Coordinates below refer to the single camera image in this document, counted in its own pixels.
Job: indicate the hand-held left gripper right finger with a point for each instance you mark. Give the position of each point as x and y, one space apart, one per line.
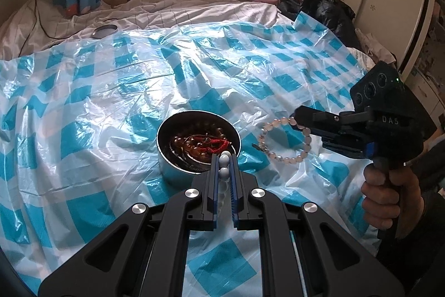
233 192

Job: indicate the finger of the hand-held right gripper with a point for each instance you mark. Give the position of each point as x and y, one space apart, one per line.
323 119
340 144

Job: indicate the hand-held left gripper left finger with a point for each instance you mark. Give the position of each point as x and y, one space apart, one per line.
212 178

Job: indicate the round metal tin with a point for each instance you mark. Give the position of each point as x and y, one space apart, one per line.
173 175

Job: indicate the person's right forearm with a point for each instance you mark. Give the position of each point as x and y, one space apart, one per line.
427 185

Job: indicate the person's right hand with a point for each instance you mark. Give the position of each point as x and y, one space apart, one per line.
410 199

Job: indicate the white bookshelf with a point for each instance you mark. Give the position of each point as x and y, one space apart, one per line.
429 57

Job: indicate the white crumpled cloth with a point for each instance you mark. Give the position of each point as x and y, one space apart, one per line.
373 46

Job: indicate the black plastic bag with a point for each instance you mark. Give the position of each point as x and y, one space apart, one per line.
326 15

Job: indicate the blue checkered plastic sheet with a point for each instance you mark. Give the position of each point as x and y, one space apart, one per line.
104 109

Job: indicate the white grid bed quilt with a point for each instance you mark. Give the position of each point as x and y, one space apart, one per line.
167 11

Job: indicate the round metal tin lid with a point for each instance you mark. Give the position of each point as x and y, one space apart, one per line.
104 31

